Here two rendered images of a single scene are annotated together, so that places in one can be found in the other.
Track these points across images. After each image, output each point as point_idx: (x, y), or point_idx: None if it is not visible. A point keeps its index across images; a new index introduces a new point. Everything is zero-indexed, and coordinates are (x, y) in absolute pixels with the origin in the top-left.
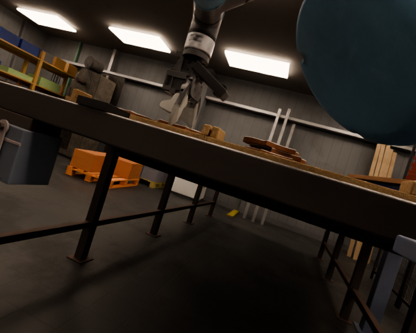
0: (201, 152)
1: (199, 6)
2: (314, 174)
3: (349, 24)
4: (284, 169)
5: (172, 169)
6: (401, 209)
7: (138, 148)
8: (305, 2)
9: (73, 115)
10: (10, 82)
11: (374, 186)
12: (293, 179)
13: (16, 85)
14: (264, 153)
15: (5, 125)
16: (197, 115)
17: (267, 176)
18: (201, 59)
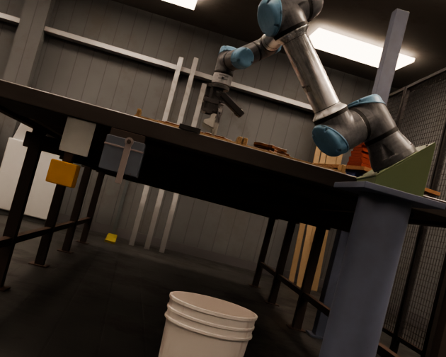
0: (255, 155)
1: (234, 66)
2: (306, 163)
3: (324, 136)
4: (294, 161)
5: None
6: (336, 175)
7: (221, 154)
8: (316, 128)
9: (177, 134)
10: None
11: (326, 168)
12: (297, 166)
13: None
14: (275, 153)
15: (132, 141)
16: None
17: (287, 165)
18: (225, 90)
